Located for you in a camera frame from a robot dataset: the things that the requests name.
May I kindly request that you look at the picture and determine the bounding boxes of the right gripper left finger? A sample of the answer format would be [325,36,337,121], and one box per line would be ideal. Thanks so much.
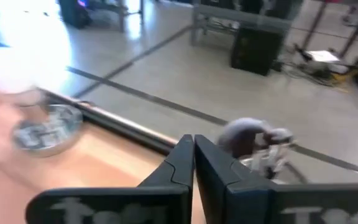
[25,134,196,224]

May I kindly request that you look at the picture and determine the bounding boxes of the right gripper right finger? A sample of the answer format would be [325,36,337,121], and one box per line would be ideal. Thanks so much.
[194,134,358,224]

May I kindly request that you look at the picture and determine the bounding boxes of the fan makeup brush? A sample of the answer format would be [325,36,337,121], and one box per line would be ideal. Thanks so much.
[217,117,273,158]

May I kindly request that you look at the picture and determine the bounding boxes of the black mesh pen cup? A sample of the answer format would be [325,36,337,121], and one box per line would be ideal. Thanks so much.
[237,146,309,185]

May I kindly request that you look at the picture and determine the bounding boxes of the white bulb chrome lamp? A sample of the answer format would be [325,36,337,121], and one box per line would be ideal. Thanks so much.
[0,46,84,158]

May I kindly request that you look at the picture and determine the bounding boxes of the black floor box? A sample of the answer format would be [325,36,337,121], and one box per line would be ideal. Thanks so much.
[230,27,285,77]

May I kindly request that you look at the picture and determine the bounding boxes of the white paper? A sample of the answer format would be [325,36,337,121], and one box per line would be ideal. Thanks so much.
[305,49,341,63]

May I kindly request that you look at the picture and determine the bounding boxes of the black desk legs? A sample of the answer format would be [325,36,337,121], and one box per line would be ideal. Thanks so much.
[300,0,358,59]

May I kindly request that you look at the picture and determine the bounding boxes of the dark box purple light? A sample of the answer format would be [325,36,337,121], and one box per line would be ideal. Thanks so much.
[57,0,92,29]

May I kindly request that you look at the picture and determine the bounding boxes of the black aluminium table frame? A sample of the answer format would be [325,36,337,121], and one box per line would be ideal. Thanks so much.
[40,88,180,156]

